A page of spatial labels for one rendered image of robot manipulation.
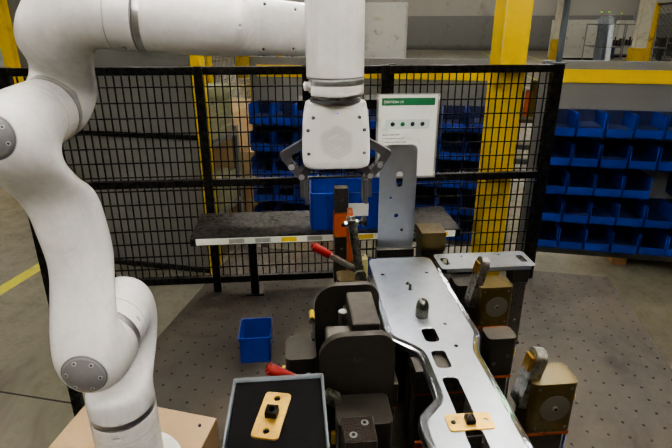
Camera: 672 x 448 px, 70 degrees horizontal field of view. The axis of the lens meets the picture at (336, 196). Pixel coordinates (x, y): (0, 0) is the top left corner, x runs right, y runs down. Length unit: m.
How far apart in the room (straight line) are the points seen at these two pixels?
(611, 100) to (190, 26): 2.65
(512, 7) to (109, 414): 1.64
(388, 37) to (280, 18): 6.67
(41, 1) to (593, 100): 2.73
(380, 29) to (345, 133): 6.75
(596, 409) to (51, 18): 1.50
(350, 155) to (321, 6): 0.21
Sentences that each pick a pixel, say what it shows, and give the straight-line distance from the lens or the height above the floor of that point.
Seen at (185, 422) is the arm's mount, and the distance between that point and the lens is 1.28.
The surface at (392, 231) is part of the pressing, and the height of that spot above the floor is 1.06.
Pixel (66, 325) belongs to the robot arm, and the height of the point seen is 1.23.
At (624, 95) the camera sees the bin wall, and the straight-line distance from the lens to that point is 3.09.
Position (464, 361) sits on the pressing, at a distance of 1.12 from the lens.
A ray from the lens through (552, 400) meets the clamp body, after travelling 1.07.
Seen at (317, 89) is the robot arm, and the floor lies 1.59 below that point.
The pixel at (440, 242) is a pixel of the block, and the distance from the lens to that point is 1.57.
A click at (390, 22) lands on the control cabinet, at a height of 1.73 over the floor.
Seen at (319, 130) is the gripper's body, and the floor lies 1.53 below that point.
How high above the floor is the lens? 1.67
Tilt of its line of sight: 19 degrees down
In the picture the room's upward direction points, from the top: straight up
